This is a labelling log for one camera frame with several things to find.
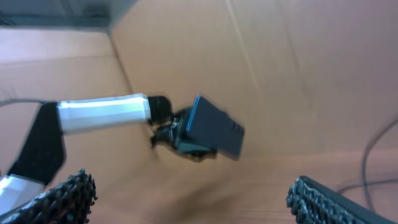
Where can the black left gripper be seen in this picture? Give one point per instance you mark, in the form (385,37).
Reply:
(173,137)

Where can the brown cardboard backdrop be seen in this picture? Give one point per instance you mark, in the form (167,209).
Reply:
(304,77)

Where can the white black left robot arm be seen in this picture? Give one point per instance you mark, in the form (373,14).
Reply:
(43,152)

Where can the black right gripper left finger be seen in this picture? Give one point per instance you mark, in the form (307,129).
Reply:
(68,203)

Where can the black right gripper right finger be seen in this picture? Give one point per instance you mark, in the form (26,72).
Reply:
(313,203)

